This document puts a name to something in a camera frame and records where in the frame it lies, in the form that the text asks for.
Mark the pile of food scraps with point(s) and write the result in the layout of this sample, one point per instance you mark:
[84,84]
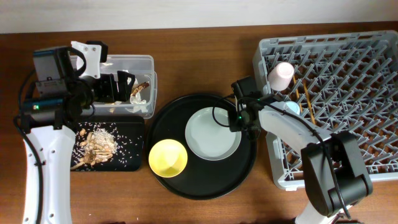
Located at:
[95,147]

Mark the clear plastic bin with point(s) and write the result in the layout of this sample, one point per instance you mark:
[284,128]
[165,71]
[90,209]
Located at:
[142,67]

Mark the white tissue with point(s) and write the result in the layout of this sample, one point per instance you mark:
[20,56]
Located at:
[138,101]

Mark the round black tray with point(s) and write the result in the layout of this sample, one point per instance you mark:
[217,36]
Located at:
[200,179]

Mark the grey round plate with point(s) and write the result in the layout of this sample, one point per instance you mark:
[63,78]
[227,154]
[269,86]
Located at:
[207,139]

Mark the grey dishwasher rack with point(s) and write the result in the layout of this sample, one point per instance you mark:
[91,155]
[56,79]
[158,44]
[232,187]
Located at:
[352,83]

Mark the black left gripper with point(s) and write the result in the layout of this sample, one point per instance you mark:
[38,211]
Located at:
[108,81]

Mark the yellow bowl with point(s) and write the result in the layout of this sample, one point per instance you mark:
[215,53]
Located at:
[168,158]

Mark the black rectangular tray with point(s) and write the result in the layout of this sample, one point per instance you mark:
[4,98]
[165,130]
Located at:
[128,132]

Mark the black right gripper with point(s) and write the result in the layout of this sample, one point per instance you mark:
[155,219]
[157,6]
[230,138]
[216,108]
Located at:
[234,126]

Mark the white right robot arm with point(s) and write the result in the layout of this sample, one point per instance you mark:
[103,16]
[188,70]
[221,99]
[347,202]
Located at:
[334,172]

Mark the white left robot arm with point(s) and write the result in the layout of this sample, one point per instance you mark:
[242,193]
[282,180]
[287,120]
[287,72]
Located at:
[49,138]

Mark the blue plastic cup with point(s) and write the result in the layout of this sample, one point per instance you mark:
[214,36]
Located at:
[293,106]

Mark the wooden chopstick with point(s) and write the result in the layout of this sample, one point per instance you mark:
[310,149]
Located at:
[308,101]
[297,94]

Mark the pink plastic cup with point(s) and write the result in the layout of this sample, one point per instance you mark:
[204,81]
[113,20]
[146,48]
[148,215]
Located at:
[280,76]

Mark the gold snack wrapper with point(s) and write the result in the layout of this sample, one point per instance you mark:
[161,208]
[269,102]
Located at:
[138,88]

